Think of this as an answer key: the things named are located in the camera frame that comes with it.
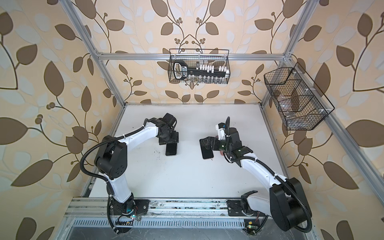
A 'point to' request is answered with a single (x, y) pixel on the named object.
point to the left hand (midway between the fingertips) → (172, 139)
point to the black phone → (171, 149)
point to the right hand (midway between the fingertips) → (208, 141)
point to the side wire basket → (302, 104)
